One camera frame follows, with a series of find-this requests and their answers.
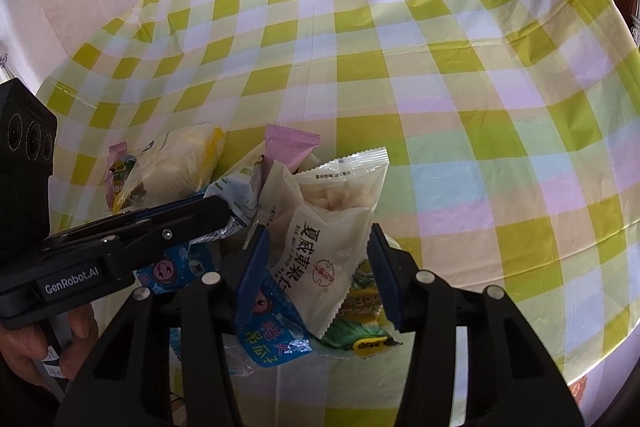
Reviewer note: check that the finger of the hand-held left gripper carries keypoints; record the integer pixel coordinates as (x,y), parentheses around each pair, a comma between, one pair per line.
(170,227)

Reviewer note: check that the bread in clear packet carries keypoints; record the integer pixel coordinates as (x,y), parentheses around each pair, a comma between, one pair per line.
(170,162)

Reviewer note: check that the blue snack packet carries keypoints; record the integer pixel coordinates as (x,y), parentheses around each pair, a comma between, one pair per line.
(170,272)
(272,339)

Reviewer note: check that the person's left hand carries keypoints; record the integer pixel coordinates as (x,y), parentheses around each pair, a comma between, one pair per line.
(20,349)

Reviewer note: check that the green yellow snack packet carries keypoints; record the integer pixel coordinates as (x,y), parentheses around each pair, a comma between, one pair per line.
(360,332)

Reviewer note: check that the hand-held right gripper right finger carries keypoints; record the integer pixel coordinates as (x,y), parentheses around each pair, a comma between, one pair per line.
(382,277)

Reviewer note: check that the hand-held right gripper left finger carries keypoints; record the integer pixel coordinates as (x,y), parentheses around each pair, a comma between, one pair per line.
(252,277)

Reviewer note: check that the white snack packet red print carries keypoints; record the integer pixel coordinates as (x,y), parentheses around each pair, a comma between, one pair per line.
(330,247)

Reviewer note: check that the checked plastic tablecloth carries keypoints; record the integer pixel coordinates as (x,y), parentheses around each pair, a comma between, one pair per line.
(400,57)

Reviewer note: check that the pink green snack packet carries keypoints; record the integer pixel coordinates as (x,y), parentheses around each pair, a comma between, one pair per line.
(116,159)

